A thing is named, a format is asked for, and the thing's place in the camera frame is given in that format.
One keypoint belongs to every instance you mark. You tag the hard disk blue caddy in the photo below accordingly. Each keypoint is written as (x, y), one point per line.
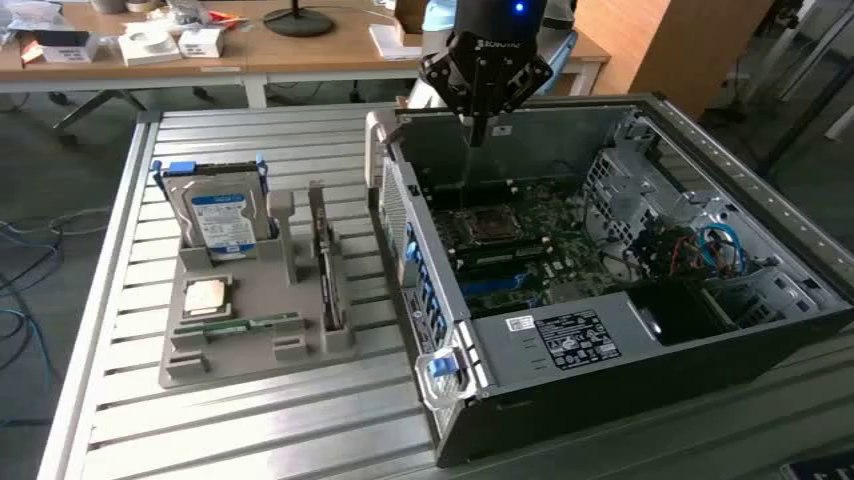
(214, 215)

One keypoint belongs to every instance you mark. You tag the dark keyboard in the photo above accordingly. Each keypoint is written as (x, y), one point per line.
(821, 472)

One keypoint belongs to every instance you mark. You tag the black fan shroud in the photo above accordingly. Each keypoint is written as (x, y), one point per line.
(681, 310)

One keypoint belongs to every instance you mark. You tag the black case latch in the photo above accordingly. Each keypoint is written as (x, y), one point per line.
(414, 190)

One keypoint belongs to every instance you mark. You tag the green RAM stick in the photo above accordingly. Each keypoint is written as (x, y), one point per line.
(234, 325)

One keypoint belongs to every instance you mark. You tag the green motherboard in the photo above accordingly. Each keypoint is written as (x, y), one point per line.
(581, 270)

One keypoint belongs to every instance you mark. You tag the black white cardboard box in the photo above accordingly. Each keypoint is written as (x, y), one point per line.
(67, 47)

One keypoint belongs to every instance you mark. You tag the grey printed parts rack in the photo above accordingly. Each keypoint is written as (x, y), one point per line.
(254, 310)

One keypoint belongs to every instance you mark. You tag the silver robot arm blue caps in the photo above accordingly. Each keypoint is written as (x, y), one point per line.
(427, 97)

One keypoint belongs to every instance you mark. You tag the white paper booklet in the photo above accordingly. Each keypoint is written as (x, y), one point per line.
(394, 42)

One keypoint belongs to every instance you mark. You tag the black graphics card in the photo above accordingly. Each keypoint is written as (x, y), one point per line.
(330, 280)

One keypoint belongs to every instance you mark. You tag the silver disk bay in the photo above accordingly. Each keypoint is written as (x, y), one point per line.
(767, 295)

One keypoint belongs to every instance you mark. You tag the silver CPU chip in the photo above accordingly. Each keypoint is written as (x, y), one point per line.
(206, 297)

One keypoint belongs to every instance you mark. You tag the CPU socket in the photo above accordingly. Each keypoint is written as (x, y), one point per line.
(490, 225)

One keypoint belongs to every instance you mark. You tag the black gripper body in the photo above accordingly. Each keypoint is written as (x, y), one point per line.
(497, 30)

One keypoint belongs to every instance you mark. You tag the wooden desk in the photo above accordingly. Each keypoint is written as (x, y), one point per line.
(80, 67)
(320, 50)

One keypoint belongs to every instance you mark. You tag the black open PC case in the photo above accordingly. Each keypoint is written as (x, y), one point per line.
(601, 410)

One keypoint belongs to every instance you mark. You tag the blue expansion slot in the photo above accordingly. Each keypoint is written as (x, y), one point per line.
(494, 286)

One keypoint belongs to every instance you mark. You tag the grey power supply unit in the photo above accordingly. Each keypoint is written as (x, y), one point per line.
(521, 350)

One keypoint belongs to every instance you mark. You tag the white labelled box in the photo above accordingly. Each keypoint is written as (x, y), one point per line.
(202, 42)

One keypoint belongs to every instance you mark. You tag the black round lamp base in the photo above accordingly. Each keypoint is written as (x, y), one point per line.
(298, 22)

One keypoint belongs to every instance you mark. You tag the blue case front latch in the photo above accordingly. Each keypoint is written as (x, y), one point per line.
(441, 366)

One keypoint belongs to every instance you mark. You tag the brown cardboard box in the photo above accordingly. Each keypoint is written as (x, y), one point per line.
(409, 15)

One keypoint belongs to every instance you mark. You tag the white box with tape roll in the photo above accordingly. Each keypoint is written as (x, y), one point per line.
(150, 45)

